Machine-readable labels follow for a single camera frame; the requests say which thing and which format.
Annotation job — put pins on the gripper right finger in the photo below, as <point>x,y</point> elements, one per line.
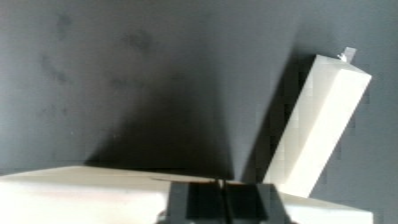
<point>254,204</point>

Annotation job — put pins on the white U-shaped frame fence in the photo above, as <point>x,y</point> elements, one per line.
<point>327,101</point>

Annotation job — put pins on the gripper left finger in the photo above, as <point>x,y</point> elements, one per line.
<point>193,205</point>

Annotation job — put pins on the white cabinet body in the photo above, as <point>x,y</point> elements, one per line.
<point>87,195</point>

